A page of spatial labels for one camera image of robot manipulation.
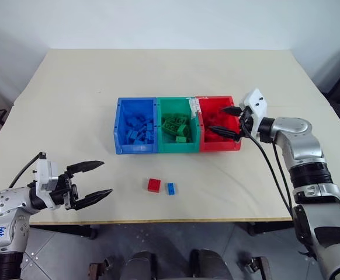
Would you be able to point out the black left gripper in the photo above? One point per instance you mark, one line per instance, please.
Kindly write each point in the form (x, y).
(66, 194)

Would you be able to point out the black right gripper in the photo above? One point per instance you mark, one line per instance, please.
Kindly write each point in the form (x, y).
(245, 122)

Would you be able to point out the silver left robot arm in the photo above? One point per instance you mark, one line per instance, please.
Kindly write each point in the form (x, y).
(5, 204)

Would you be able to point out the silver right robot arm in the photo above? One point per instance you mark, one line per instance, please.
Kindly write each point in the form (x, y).
(313, 186)

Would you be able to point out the red plastic bin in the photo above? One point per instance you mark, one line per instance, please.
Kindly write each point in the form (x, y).
(216, 146)

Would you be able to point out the white paper bin label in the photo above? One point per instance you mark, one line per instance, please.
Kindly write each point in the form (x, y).
(193, 108)

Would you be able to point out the square green building block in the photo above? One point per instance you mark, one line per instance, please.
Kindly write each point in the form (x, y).
(184, 130)

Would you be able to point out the small green building block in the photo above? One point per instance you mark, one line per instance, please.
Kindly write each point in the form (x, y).
(180, 139)

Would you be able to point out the black table foot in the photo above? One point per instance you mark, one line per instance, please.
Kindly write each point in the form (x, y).
(70, 231)

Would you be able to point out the long green building block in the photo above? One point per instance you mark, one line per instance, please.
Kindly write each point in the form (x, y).
(176, 119)
(170, 129)

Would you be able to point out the blue plastic bin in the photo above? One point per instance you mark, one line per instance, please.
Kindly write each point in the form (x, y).
(135, 148)

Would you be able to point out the red square building block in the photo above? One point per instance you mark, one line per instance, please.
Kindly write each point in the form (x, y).
(154, 184)

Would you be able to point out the green plastic bin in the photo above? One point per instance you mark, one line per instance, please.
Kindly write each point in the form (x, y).
(165, 147)

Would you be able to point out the small blue building block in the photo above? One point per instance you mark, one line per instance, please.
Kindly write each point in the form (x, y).
(172, 189)

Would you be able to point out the dark rounded shape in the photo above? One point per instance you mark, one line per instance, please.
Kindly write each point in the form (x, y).
(209, 265)

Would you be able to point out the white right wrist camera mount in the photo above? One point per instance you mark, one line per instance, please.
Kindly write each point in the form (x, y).
(256, 106)

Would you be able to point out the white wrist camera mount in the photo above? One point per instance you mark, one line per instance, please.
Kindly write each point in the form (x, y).
(45, 175)
(256, 106)

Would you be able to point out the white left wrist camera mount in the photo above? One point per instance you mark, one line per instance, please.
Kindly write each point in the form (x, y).
(45, 175)

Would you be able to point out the brown caster bracket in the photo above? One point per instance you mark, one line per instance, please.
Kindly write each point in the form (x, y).
(100, 266)
(256, 266)

